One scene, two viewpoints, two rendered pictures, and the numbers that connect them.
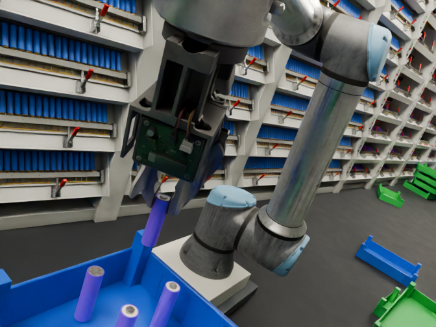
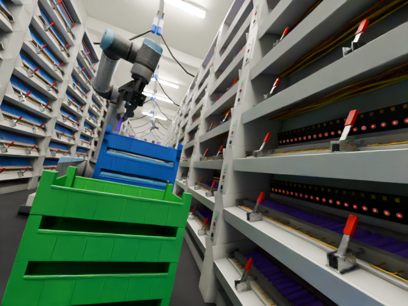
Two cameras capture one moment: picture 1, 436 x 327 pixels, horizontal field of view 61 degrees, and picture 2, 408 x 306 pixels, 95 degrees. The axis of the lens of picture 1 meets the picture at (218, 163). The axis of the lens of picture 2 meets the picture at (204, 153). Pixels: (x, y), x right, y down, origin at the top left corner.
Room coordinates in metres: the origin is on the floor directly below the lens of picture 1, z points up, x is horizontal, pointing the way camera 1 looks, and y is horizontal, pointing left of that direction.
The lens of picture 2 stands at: (-0.44, 0.49, 0.45)
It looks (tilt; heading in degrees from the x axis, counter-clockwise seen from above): 7 degrees up; 306
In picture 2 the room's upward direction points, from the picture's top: 12 degrees clockwise
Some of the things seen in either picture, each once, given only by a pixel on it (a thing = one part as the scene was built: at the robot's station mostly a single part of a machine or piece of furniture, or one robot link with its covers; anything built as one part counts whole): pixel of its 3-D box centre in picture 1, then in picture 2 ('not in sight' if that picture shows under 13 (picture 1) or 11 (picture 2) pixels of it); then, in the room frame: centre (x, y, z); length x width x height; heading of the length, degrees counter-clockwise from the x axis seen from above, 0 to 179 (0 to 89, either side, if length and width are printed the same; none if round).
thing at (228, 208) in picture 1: (228, 215); (71, 168); (1.09, -0.09, 0.31); 0.17 x 0.15 x 0.18; 69
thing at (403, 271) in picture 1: (388, 259); not in sight; (1.87, -1.06, 0.04); 0.30 x 0.20 x 0.08; 61
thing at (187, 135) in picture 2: not in sight; (193, 135); (0.95, -1.17, 0.88); 0.20 x 0.09 x 1.76; 51
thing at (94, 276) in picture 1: (89, 294); not in sight; (0.32, 0.08, 0.52); 0.02 x 0.02 x 0.06
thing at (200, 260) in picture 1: (211, 248); not in sight; (1.09, -0.08, 0.17); 0.19 x 0.19 x 0.10
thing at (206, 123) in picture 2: not in sight; (212, 123); (0.41, -0.73, 0.88); 0.20 x 0.09 x 1.76; 51
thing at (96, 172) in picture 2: not in sight; (133, 182); (0.26, -0.02, 0.36); 0.30 x 0.20 x 0.08; 59
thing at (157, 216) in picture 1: (156, 219); (119, 124); (0.38, 0.04, 0.60); 0.02 x 0.02 x 0.06
